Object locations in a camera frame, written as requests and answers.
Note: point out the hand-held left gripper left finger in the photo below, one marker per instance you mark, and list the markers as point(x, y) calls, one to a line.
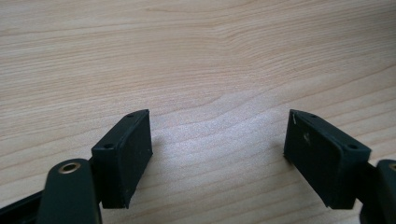
point(124, 158)

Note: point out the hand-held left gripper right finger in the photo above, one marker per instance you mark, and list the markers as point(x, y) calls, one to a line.
point(323, 161)

